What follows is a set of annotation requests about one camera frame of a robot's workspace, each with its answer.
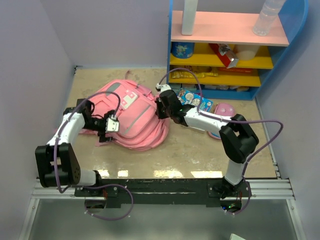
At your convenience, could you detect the pink student backpack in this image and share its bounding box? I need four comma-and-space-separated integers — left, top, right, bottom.
79, 79, 170, 151

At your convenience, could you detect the pink pencil case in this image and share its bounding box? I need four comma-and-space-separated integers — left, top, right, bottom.
207, 102, 236, 140

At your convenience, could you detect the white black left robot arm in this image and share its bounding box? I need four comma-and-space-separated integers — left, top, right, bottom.
35, 98, 115, 196

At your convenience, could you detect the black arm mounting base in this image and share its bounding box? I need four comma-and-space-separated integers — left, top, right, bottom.
74, 178, 252, 210

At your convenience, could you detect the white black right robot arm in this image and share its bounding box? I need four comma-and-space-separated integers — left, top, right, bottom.
155, 89, 259, 197

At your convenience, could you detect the yellow chips bag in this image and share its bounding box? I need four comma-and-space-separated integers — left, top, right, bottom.
170, 65, 219, 79

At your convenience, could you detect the blue illustrated book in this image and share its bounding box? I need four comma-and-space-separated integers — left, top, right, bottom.
176, 88, 214, 112

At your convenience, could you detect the purple book underneath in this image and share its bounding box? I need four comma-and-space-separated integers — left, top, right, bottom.
190, 126, 206, 132

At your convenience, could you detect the blue round tin can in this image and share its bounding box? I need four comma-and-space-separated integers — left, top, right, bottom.
171, 41, 195, 59

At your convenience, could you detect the red flat package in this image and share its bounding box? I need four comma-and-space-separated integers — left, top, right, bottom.
217, 67, 258, 76

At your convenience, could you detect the blue wooden shelf unit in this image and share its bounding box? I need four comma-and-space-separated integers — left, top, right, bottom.
167, 0, 309, 100

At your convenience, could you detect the red snack box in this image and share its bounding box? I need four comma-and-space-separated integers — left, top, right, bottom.
208, 43, 239, 69

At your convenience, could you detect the white plastic cup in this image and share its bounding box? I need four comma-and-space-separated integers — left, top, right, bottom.
233, 44, 260, 61

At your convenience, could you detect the white tall bottle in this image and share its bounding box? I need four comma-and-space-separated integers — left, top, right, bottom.
181, 0, 198, 36

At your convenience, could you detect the clear plastic water bottle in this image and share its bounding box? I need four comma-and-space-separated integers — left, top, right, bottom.
252, 0, 286, 37

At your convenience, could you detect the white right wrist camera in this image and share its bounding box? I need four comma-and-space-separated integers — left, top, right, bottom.
155, 83, 172, 93

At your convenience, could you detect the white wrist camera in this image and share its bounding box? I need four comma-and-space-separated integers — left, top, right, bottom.
105, 116, 120, 133
155, 83, 172, 93

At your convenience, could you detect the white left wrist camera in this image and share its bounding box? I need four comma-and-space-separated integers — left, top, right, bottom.
105, 116, 120, 133

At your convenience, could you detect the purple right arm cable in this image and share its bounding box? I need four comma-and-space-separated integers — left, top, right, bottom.
158, 67, 285, 216

